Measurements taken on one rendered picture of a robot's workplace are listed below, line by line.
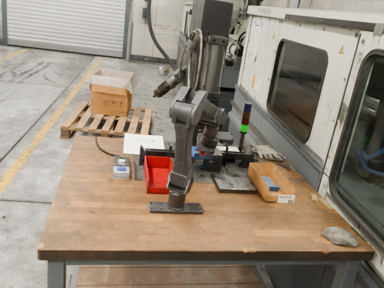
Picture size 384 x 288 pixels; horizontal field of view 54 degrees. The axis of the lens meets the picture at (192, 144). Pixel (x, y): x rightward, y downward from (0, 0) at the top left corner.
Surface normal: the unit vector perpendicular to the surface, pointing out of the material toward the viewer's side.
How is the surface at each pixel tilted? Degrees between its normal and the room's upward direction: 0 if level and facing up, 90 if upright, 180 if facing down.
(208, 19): 90
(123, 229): 0
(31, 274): 0
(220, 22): 90
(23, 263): 0
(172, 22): 90
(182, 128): 100
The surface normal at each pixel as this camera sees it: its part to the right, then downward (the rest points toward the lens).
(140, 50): 0.11, 0.36
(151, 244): 0.13, -0.93
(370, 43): -0.99, -0.08
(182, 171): -0.45, 0.40
